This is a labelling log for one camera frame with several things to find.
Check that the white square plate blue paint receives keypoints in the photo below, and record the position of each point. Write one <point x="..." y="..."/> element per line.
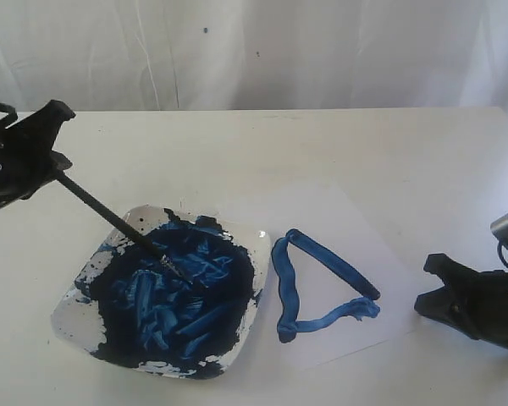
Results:
<point x="125" y="309"/>

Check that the black paintbrush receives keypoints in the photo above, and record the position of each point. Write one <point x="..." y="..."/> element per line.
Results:
<point x="120" y="224"/>

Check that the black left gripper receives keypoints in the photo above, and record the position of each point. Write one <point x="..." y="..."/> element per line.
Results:
<point x="20" y="174"/>

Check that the white paper sheet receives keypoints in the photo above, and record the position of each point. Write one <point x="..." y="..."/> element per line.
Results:
<point x="324" y="213"/>

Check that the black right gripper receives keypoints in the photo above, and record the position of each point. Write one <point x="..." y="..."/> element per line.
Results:
<point x="482" y="313"/>

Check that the white backdrop curtain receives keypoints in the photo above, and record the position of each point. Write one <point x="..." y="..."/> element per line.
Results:
<point x="188" y="55"/>

